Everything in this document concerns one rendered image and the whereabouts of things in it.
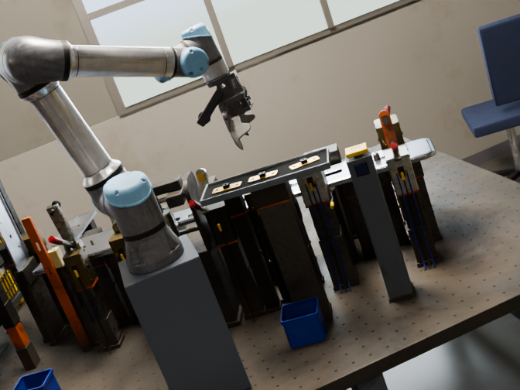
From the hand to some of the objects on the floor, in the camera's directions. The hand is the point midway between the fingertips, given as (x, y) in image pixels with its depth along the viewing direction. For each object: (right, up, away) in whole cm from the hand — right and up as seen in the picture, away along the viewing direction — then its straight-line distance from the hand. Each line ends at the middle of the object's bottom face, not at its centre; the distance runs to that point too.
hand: (243, 144), depth 224 cm
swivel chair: (+153, -9, +215) cm, 264 cm away
